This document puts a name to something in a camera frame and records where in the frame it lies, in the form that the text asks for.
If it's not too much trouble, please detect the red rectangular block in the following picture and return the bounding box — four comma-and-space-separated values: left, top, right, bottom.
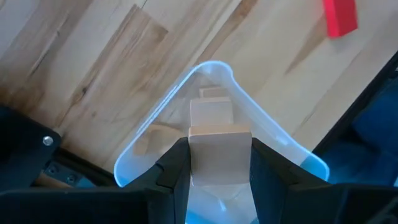
322, 0, 359, 39

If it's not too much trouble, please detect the clear plastic bin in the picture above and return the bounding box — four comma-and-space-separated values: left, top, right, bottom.
113, 60, 331, 224

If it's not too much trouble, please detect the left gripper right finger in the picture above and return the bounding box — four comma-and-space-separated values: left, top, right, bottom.
249, 137, 368, 224

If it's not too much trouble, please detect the long natural wood block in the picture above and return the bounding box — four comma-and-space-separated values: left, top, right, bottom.
190, 96, 234, 127

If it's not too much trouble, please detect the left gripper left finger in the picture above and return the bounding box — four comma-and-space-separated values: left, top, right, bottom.
98, 137, 192, 224

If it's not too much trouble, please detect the natural wood rectangular block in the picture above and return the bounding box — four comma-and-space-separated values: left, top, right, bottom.
198, 86, 229, 98
187, 123, 252, 187

